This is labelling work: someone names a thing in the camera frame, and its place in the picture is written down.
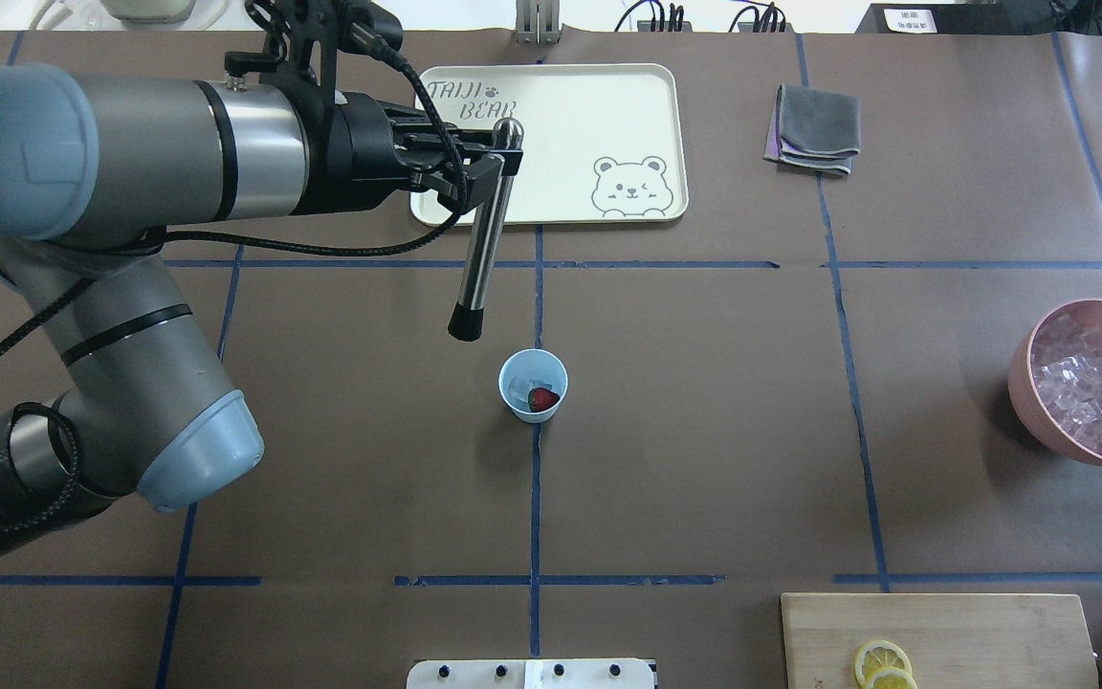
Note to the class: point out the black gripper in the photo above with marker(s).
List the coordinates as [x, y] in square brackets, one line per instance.
[357, 153]

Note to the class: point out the aluminium frame post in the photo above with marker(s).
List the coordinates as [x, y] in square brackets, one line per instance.
[538, 22]

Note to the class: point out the steel muddler black tip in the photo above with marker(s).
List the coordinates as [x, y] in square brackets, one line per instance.
[467, 321]

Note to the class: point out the red strawberry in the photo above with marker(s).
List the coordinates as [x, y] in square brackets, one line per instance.
[541, 399]

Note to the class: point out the grey folded cloth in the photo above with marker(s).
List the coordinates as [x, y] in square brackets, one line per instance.
[815, 130]

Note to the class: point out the lemon slices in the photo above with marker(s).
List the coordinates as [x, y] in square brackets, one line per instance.
[882, 664]

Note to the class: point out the light blue plastic cup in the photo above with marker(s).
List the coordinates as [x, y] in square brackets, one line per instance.
[524, 370]

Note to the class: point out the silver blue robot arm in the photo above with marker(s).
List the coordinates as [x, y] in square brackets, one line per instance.
[97, 174]

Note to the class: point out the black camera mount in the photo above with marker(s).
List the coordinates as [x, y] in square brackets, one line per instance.
[303, 41]

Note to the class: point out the wooden cutting board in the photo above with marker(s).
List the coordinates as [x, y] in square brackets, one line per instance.
[953, 640]

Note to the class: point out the cream bear tray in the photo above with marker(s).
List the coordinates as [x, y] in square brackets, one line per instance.
[602, 142]

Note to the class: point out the pink bowl of ice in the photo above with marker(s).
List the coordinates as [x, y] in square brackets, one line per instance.
[1055, 381]

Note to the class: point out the white camera pole base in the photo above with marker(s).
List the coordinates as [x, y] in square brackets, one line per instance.
[601, 672]

